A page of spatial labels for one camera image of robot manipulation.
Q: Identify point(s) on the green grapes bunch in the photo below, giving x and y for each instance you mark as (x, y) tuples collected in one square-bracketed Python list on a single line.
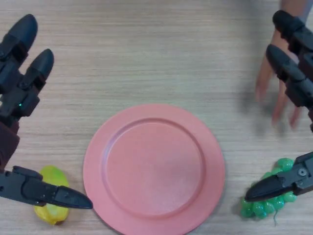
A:
[(259, 209)]

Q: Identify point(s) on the yellow starfruit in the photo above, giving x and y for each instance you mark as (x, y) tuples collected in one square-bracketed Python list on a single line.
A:
[(52, 215)]

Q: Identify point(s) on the pink round plate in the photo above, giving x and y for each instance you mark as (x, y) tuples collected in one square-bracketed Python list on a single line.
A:
[(154, 169)]

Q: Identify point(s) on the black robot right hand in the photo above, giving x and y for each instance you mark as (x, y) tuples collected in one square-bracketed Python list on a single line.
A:
[(299, 80)]

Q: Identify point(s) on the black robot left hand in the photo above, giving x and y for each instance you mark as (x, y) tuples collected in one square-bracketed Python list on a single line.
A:
[(19, 93)]

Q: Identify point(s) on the human forearm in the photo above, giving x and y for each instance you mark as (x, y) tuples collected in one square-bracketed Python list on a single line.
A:
[(293, 6)]

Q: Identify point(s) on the bare human hand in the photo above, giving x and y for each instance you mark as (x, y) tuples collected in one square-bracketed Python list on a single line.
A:
[(265, 73)]

